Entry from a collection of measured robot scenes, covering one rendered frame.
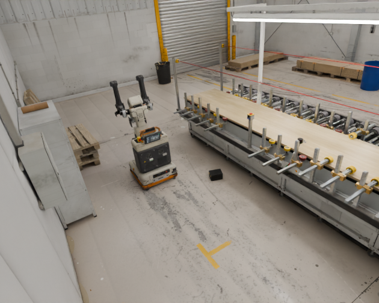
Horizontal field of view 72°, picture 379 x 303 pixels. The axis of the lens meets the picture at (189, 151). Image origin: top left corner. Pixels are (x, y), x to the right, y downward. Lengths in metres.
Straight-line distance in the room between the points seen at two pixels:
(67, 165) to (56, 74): 6.40
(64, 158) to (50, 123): 0.47
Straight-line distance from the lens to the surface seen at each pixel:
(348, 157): 3.49
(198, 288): 3.08
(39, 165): 2.56
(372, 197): 3.23
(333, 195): 3.17
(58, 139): 3.46
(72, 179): 3.72
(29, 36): 9.59
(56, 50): 9.66
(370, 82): 8.78
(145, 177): 4.16
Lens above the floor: 2.62
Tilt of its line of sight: 30 degrees down
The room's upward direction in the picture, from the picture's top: 6 degrees counter-clockwise
